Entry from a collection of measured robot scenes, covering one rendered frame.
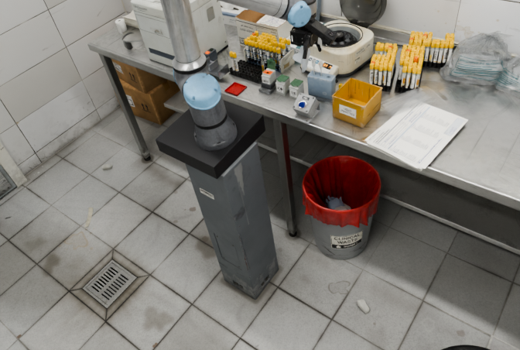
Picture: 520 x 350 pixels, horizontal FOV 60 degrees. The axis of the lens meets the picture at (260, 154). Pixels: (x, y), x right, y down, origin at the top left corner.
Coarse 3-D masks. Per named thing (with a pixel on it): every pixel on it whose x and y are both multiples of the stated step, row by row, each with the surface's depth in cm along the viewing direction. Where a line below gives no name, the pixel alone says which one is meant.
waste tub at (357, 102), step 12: (348, 84) 169; (360, 84) 167; (372, 84) 164; (336, 96) 164; (348, 96) 172; (360, 96) 171; (372, 96) 167; (336, 108) 165; (348, 108) 160; (360, 108) 157; (372, 108) 162; (348, 120) 164; (360, 120) 160
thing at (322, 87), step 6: (312, 72) 174; (318, 72) 173; (312, 78) 172; (318, 78) 171; (324, 78) 170; (330, 78) 169; (312, 84) 174; (318, 84) 173; (324, 84) 171; (330, 84) 170; (312, 90) 176; (318, 90) 174; (324, 90) 173; (330, 90) 171; (318, 96) 177; (324, 96) 175; (330, 96) 173; (324, 102) 175; (330, 102) 174
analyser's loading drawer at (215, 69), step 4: (208, 60) 197; (216, 60) 195; (208, 64) 198; (212, 64) 193; (216, 64) 195; (208, 68) 196; (212, 68) 194; (216, 68) 195; (220, 68) 195; (224, 68) 192; (228, 68) 194; (212, 72) 193; (216, 72) 193; (220, 72) 191; (224, 72) 193; (220, 76) 192
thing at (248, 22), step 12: (240, 12) 207; (252, 12) 213; (240, 24) 205; (252, 24) 200; (264, 24) 196; (276, 24) 212; (288, 24) 198; (240, 36) 210; (276, 36) 196; (288, 36) 202
